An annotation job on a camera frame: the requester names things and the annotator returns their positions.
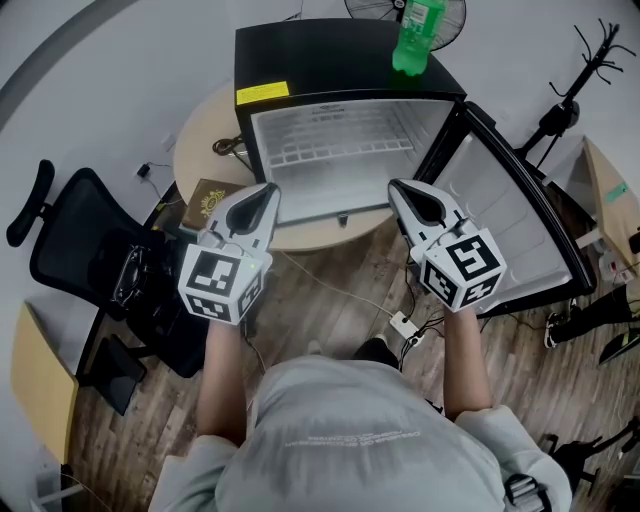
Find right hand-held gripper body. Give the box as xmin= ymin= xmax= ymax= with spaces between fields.
xmin=412 ymin=219 xmax=506 ymax=314

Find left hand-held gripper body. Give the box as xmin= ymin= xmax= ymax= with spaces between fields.
xmin=178 ymin=230 xmax=274 ymax=328

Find white wire fridge shelf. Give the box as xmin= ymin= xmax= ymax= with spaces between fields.
xmin=268 ymin=141 xmax=419 ymax=169

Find black mini fridge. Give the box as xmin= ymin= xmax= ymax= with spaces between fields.
xmin=233 ymin=18 xmax=469 ymax=227

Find person's right forearm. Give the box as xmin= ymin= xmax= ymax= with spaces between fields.
xmin=442 ymin=302 xmax=494 ymax=421

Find person's left forearm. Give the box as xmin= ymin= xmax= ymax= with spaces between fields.
xmin=195 ymin=314 xmax=261 ymax=446

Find white mini-fridge door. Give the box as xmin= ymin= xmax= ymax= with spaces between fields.
xmin=412 ymin=101 xmax=599 ymax=316

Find brown book with gold emblem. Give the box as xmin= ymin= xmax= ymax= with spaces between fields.
xmin=180 ymin=178 xmax=249 ymax=231

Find clear pouch with black trim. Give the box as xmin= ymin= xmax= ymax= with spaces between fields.
xmin=112 ymin=247 xmax=169 ymax=307

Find round wooden table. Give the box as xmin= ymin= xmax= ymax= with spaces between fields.
xmin=173 ymin=82 xmax=401 ymax=253

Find white power strip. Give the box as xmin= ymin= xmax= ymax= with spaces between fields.
xmin=389 ymin=309 xmax=426 ymax=346

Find yellow warning sticker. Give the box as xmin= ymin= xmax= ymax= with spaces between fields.
xmin=235 ymin=80 xmax=290 ymax=106

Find person's black trousers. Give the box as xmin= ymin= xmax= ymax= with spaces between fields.
xmin=352 ymin=337 xmax=401 ymax=372

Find black coat rack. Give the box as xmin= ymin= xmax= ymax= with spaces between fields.
xmin=522 ymin=18 xmax=637 ymax=161

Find black mesh office chair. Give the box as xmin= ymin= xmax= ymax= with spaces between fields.
xmin=5 ymin=159 xmax=209 ymax=379

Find light wooden desk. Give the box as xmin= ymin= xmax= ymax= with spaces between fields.
xmin=574 ymin=134 xmax=640 ymax=281

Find green plastic bottle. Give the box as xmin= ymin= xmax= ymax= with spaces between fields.
xmin=391 ymin=0 xmax=449 ymax=77

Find black object with green stripe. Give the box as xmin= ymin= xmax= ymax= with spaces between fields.
xmin=598 ymin=332 xmax=640 ymax=366

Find small wooden side table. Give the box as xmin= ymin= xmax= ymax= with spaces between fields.
xmin=10 ymin=299 xmax=149 ymax=464

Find black standing fan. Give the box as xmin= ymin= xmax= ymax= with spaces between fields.
xmin=343 ymin=0 xmax=467 ymax=53

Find person's grey shirt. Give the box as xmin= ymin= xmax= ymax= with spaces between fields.
xmin=147 ymin=355 xmax=574 ymax=512

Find black swivel chair base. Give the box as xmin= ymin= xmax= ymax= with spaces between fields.
xmin=542 ymin=417 xmax=640 ymax=494

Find dark coiled cord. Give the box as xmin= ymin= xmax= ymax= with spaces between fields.
xmin=212 ymin=137 xmax=249 ymax=157

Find white power cable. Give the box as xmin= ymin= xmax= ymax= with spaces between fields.
xmin=278 ymin=249 xmax=397 ymax=320

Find grey strap buckle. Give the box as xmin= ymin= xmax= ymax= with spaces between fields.
xmin=504 ymin=472 xmax=554 ymax=512

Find white metal frame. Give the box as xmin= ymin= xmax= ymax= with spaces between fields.
xmin=29 ymin=462 xmax=81 ymax=512

